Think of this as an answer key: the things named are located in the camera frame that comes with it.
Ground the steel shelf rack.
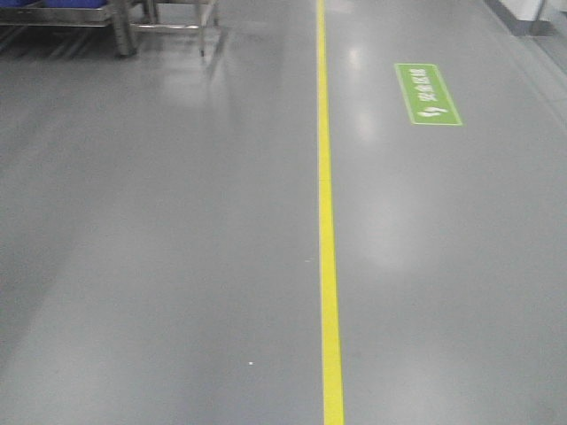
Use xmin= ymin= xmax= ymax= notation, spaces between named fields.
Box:
xmin=1 ymin=1 xmax=219 ymax=57

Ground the green floor safety sign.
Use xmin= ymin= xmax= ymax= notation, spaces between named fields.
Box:
xmin=394 ymin=63 xmax=463 ymax=127

